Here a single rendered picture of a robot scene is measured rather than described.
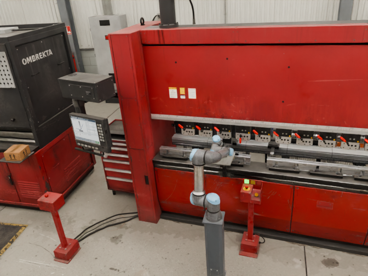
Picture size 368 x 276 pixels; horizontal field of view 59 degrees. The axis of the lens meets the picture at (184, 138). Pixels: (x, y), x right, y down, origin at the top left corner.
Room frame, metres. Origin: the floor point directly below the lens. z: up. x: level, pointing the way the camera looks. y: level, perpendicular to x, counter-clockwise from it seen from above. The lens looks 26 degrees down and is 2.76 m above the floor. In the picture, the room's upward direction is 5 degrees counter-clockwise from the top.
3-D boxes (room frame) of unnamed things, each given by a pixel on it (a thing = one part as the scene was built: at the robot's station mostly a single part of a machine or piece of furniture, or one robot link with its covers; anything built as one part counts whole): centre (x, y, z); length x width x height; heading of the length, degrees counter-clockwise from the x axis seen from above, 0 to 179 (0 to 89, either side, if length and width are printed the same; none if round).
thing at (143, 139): (3.64, 0.38, 1.15); 0.85 x 0.25 x 2.30; 159
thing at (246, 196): (2.71, -0.64, 0.75); 0.20 x 0.16 x 0.18; 69
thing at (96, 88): (3.11, 0.90, 1.53); 0.51 x 0.25 x 0.85; 57
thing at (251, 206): (2.71, -0.64, 0.39); 0.05 x 0.05 x 0.54; 69
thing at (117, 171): (3.99, 0.81, 0.50); 0.50 x 0.50 x 1.00; 69
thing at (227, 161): (2.99, -0.41, 1.00); 0.26 x 0.18 x 0.01; 159
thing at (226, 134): (3.13, -0.44, 1.26); 0.15 x 0.09 x 0.17; 69
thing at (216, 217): (2.34, -0.21, 0.82); 0.15 x 0.15 x 0.10
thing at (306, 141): (2.84, -1.18, 1.26); 0.15 x 0.09 x 0.17; 69
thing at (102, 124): (3.01, 0.91, 1.42); 0.45 x 0.12 x 0.36; 57
